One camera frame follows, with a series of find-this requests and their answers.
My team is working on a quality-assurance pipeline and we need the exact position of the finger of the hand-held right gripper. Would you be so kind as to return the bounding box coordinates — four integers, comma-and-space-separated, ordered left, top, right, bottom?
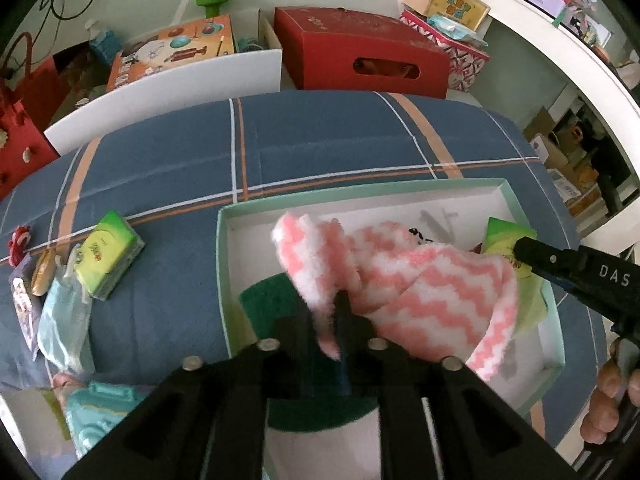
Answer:
512, 236, 584, 281
532, 268, 581, 295

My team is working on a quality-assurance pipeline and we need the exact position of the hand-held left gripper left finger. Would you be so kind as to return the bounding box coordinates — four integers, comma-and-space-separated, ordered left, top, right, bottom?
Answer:
62, 310, 346, 480

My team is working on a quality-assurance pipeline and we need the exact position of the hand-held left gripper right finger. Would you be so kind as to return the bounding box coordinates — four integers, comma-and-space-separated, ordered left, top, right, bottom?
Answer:
334, 291, 587, 480

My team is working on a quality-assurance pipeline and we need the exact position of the green tissue pack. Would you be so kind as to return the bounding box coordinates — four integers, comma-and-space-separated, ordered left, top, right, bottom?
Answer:
479, 217, 539, 281
74, 210, 146, 302

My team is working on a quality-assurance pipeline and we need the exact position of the pink white zigzag cloth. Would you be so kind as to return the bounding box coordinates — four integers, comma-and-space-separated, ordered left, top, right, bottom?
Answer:
270, 211, 519, 382

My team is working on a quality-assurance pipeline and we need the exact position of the teal-rimmed white tray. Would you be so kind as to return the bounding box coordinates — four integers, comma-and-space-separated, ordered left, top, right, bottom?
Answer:
216, 177, 567, 480

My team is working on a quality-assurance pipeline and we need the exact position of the light blue plastic bag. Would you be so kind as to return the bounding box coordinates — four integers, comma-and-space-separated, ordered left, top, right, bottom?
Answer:
37, 259, 97, 377

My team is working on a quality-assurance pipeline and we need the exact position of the person's right hand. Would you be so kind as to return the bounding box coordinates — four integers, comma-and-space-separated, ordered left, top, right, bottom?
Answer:
580, 339, 626, 446

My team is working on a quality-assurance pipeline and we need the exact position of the white carton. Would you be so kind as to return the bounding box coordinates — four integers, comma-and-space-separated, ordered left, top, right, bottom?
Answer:
547, 167, 583, 203

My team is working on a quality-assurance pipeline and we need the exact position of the brown cardboard box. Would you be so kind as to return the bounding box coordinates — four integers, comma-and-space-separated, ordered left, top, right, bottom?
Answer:
524, 105, 571, 171

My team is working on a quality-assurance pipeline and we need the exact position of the red white patterned box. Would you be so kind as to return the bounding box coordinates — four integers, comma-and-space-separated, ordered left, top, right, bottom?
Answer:
399, 9, 492, 94

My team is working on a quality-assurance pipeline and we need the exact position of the white shelf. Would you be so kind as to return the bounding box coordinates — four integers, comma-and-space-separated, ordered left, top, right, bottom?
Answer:
476, 0, 640, 173

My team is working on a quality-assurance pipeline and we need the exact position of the blue face mask pack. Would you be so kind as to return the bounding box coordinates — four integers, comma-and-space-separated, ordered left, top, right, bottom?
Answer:
426, 13, 489, 47

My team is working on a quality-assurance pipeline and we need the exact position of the small tan round item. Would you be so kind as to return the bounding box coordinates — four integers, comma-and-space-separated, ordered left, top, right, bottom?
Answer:
31, 247, 57, 297

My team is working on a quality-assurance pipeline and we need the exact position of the printed card pack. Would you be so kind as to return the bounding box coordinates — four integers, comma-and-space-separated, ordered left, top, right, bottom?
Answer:
9, 260, 45, 353

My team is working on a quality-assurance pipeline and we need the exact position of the red cardboard box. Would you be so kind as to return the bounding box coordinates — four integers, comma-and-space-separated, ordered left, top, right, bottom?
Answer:
273, 6, 452, 100

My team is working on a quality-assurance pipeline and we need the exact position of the white board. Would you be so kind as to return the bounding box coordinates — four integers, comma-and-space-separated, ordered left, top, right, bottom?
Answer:
44, 47, 284, 157

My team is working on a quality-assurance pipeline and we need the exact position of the small red toy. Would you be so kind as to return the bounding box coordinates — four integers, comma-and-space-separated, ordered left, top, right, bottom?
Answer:
7, 225, 34, 264

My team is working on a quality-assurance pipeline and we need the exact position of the orange printed box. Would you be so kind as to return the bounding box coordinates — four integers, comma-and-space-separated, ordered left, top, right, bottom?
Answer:
106, 12, 237, 94

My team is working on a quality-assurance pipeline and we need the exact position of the red felt bag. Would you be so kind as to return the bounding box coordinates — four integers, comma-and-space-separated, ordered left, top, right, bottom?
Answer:
0, 31, 77, 202

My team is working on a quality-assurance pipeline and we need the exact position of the green dumbbell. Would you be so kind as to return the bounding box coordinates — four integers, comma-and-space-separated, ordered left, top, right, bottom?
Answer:
195, 0, 231, 19

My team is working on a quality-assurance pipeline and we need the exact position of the yellow box with handle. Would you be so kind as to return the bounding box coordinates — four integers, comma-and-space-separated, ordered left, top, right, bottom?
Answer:
402, 0, 492, 32

